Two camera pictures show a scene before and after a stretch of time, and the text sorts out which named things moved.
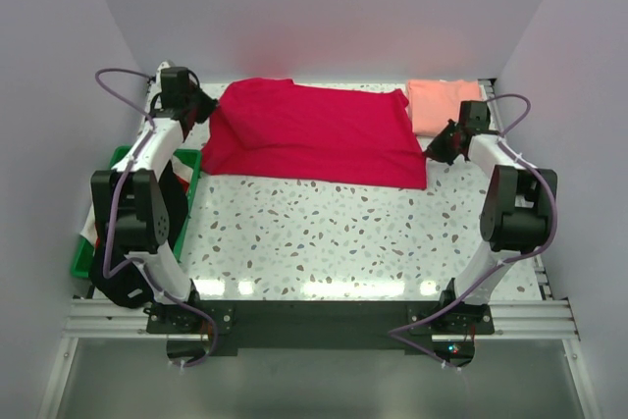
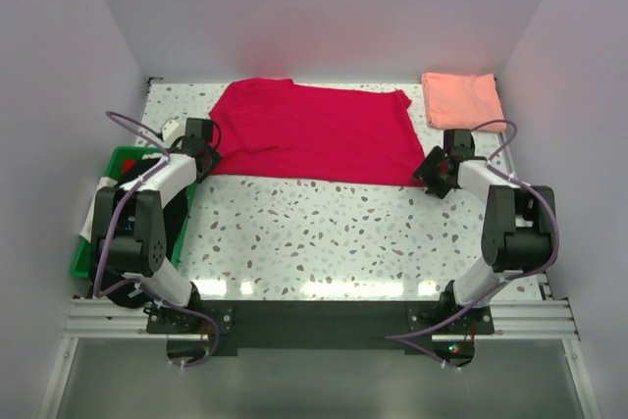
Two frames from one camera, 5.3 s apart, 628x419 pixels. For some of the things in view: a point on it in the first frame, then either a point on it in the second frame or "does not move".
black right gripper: (436, 150) to (424, 172)
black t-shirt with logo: (124, 280) does not move
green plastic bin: (83, 256) does not move
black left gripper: (208, 104) to (215, 160)
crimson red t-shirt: (278, 130) does not move
